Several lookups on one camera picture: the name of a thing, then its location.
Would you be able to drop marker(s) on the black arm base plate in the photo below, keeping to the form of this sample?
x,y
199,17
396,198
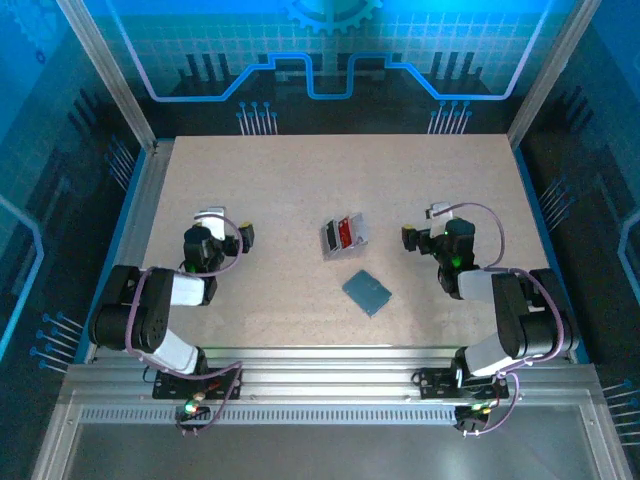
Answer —
x,y
435,385
170,390

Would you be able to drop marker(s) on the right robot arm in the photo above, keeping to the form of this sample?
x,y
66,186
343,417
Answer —
x,y
475,285

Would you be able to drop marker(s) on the grey metal lower frame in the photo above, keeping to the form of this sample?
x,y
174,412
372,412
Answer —
x,y
320,450

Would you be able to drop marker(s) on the black card stack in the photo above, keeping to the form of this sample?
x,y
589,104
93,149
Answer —
x,y
330,235

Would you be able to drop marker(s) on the small LED connector board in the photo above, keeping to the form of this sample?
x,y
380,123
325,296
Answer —
x,y
475,412
192,407

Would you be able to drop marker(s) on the blue table edge strip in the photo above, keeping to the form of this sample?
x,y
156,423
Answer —
x,y
538,210
125,215

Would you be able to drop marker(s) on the teal card holder wallet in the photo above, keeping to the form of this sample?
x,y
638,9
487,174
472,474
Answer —
x,y
367,294

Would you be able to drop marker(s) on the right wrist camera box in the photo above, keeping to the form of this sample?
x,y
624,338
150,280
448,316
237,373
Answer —
x,y
440,210

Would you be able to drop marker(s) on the aluminium frame post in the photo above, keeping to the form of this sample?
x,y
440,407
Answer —
x,y
109,75
550,75

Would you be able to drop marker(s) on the silver VIP card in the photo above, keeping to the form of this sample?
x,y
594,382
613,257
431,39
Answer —
x,y
357,230

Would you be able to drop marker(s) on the aluminium side rail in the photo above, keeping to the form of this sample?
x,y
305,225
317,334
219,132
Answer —
x,y
142,210

